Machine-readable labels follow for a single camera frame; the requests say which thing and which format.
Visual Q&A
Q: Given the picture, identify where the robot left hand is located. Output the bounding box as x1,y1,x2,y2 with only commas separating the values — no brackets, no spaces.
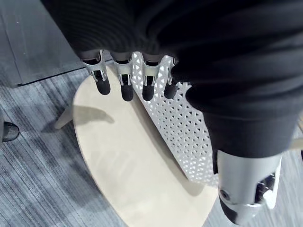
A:
44,0,303,225

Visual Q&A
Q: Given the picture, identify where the white perforated laundry basket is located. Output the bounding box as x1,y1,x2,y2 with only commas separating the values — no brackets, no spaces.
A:
131,51,220,188

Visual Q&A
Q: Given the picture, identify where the round beige wooden table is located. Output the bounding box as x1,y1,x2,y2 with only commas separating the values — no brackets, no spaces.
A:
54,63,220,227

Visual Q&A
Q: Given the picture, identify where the grey cabinet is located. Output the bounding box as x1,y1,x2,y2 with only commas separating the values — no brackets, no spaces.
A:
0,0,84,87

